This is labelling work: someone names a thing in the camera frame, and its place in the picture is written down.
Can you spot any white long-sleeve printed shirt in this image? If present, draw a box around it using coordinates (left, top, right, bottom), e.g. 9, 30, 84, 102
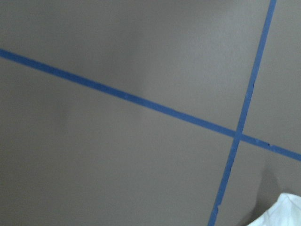
248, 193, 301, 226

